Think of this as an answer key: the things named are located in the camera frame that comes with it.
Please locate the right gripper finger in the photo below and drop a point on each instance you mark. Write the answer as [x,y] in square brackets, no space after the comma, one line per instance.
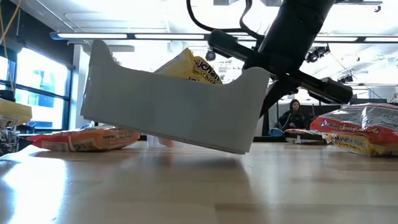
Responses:
[230,42]
[326,90]

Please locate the grey plastic bin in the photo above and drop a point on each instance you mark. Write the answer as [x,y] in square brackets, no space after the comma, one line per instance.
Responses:
[174,109]

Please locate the red orange noodle pack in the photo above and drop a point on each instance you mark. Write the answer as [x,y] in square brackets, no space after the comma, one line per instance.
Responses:
[357,119]
[87,138]
[168,143]

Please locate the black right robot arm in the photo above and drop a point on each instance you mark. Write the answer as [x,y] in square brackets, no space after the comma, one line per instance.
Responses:
[298,28]

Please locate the black ceiling spotlight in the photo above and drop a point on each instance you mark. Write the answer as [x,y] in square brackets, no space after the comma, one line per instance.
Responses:
[317,53]
[345,78]

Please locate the person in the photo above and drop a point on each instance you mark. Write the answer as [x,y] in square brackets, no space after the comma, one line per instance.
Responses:
[293,118]

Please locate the blue seat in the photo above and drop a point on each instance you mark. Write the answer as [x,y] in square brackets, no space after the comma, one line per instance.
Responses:
[276,132]

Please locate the clear plastic bin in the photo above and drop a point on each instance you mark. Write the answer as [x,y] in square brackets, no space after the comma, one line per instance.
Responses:
[155,141]

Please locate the ceiling light bar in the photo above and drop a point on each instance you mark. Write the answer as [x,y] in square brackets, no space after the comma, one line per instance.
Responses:
[93,36]

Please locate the large black-framed window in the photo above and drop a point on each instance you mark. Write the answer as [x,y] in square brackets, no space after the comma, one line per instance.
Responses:
[40,81]

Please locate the black ceiling dome camera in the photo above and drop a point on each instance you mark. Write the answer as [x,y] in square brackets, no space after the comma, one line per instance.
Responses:
[210,55]

